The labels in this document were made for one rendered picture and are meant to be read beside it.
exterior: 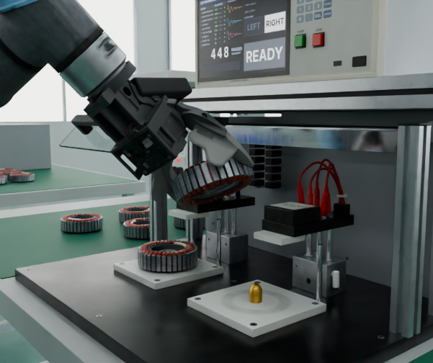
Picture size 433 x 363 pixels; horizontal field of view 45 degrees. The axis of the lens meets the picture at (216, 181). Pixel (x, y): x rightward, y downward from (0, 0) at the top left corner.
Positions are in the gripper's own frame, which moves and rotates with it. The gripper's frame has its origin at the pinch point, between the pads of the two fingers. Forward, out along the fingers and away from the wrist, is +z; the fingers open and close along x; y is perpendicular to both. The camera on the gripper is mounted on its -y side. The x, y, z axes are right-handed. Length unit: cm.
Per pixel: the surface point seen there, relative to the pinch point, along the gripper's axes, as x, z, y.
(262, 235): -2.3, 13.1, -2.4
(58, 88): -343, -2, -367
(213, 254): -25.2, 22.1, -16.1
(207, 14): -5.6, -12.7, -43.1
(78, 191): -132, 20, -98
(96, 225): -66, 12, -35
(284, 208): 1.8, 12.1, -5.6
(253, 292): -5.6, 17.0, 4.5
